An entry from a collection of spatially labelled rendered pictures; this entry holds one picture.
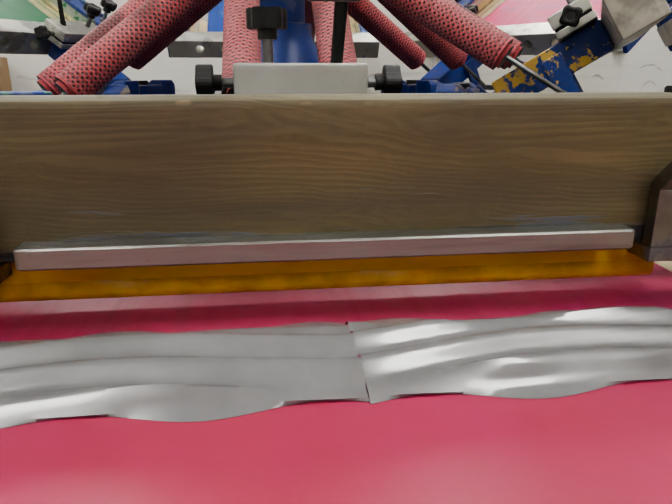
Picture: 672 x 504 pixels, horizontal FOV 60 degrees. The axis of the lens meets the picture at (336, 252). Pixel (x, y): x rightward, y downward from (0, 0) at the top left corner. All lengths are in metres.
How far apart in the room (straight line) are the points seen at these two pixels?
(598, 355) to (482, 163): 0.10
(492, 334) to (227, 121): 0.15
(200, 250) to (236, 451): 0.11
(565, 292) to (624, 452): 0.14
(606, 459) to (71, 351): 0.20
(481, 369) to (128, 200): 0.17
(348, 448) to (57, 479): 0.09
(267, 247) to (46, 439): 0.12
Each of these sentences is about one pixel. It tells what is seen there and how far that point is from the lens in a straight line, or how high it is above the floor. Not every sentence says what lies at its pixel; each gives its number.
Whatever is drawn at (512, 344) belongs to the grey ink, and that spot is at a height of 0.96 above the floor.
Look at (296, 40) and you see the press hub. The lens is 1.09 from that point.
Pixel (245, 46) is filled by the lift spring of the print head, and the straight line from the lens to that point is 0.78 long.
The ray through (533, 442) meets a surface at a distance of 0.21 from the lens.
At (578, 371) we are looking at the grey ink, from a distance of 0.25.
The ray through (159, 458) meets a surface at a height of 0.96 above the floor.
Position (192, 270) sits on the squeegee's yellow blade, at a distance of 0.30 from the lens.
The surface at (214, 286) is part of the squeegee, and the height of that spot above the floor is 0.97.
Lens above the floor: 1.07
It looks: 17 degrees down
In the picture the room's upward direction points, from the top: straight up
